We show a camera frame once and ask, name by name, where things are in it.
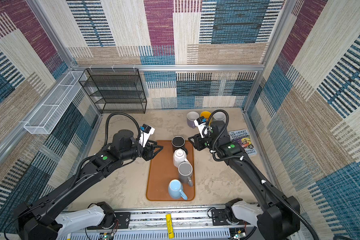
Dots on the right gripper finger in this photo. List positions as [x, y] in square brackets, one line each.
[194, 143]
[193, 138]

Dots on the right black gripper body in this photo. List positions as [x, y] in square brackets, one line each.
[206, 142]

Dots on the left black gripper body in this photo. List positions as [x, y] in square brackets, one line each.
[146, 152]

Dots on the purple mug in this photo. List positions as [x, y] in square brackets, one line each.
[191, 117]

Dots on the grey mug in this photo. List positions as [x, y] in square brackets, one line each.
[185, 170]

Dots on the yellow mug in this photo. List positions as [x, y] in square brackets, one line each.
[206, 115]

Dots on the light blue mug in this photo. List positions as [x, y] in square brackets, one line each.
[176, 190]

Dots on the blue speckled mug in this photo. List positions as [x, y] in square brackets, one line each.
[219, 116]

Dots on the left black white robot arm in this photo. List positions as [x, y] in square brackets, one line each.
[44, 220]

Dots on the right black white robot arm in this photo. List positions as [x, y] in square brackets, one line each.
[277, 216]

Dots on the black mug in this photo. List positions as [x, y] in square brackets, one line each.
[178, 142]

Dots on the white mug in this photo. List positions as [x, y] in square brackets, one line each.
[179, 157]

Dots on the brown plastic tray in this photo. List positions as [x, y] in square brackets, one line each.
[162, 171]

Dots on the colourful magazine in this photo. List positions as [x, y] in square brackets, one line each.
[242, 137]

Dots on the yellow marker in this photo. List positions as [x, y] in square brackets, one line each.
[170, 229]

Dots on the white mesh basket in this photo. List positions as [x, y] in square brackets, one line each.
[46, 117]

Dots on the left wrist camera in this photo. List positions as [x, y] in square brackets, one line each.
[146, 131]

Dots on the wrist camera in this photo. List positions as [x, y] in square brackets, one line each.
[146, 131]
[201, 124]

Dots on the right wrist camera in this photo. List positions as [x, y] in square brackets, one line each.
[201, 124]

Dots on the black wire shelf rack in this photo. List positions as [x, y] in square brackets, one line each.
[115, 90]

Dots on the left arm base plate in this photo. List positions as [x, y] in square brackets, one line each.
[121, 220]

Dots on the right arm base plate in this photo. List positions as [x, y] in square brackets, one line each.
[219, 217]

